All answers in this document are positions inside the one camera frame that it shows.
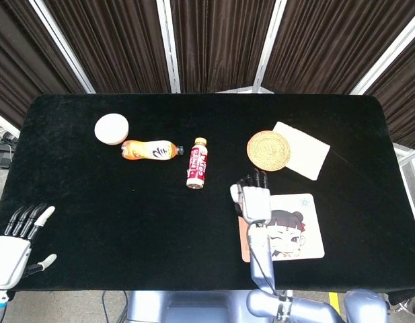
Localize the black velvet tablecloth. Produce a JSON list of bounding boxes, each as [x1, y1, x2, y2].
[[0, 93, 415, 306]]

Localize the white metal frame rail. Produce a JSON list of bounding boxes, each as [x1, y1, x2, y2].
[[393, 143, 415, 236]]

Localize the black equipment box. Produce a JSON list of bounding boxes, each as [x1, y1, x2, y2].
[[0, 143, 15, 169]]

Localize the round woven coaster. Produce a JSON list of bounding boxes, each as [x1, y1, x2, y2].
[[246, 130, 292, 171]]

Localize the grey robot torso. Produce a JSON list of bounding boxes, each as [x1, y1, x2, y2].
[[126, 289, 262, 323]]

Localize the cartoon girl mouse pad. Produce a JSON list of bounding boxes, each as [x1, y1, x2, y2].
[[238, 192, 326, 263]]

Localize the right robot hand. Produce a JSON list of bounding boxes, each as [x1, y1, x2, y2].
[[232, 168, 272, 225]]

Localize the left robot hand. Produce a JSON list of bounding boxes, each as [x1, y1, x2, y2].
[[0, 203, 58, 291]]

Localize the white bowl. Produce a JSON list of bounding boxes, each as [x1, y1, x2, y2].
[[93, 113, 130, 146]]

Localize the brown pleated curtain panel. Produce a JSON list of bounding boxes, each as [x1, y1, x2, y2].
[[0, 0, 87, 129], [42, 0, 171, 94], [260, 0, 415, 95], [365, 32, 415, 149], [169, 0, 277, 94]]

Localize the orange drink bottle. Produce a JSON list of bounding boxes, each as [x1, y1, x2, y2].
[[120, 139, 185, 162]]

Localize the red label coffee bottle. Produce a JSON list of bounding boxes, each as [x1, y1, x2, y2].
[[186, 137, 209, 190]]

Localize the black floor cable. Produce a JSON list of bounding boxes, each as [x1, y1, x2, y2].
[[101, 291, 128, 323]]

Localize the white metal frame post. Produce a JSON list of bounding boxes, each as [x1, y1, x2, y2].
[[155, 0, 182, 94], [350, 6, 415, 96], [252, 0, 289, 94], [28, 0, 96, 94]]

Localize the white computer mouse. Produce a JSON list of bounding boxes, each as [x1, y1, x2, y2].
[[229, 183, 243, 205]]

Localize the white folded cloth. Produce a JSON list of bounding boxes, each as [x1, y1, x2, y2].
[[272, 121, 331, 181]]

